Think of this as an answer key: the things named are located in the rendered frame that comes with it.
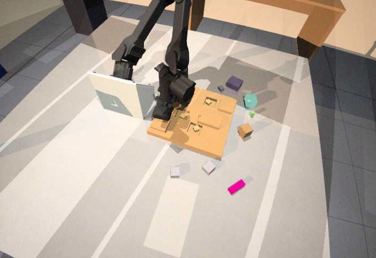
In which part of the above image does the magenta rectangular block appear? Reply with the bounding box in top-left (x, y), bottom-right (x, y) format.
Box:
top-left (228, 180), bottom-right (245, 194)

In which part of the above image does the teal cube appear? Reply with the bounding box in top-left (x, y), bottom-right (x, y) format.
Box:
top-left (243, 94), bottom-right (258, 108)

